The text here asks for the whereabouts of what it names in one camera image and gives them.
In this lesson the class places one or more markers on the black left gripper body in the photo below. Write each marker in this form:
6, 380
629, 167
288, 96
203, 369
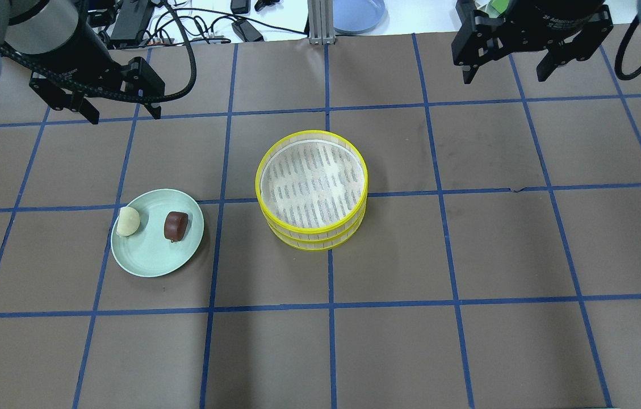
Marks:
88, 58

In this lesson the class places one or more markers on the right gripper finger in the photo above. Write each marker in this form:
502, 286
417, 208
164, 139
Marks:
469, 72
554, 59

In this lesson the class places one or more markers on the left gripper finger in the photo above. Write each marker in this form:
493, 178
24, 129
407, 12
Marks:
154, 109
88, 111

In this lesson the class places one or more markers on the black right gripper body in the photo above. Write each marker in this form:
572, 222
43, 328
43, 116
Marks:
558, 13

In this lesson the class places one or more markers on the white bun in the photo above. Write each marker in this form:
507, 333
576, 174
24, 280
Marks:
128, 221

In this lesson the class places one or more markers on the yellow steamer layer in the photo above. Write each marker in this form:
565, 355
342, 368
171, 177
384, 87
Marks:
319, 241
312, 184

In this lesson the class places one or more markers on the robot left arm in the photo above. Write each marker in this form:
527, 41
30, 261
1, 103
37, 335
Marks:
37, 27

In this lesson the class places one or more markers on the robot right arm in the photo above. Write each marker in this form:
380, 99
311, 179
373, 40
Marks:
565, 30

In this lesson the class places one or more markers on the black power brick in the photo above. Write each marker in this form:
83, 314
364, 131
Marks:
131, 23

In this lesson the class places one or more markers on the brown bun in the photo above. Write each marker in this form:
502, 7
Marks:
175, 226

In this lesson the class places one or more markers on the black power adapter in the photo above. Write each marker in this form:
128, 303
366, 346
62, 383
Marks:
246, 32

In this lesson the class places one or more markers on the blue plate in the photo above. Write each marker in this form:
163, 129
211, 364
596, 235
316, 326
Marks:
357, 17

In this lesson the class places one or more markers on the light green plate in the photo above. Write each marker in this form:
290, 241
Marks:
148, 252

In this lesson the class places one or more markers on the aluminium frame post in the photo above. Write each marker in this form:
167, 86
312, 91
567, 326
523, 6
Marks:
320, 22

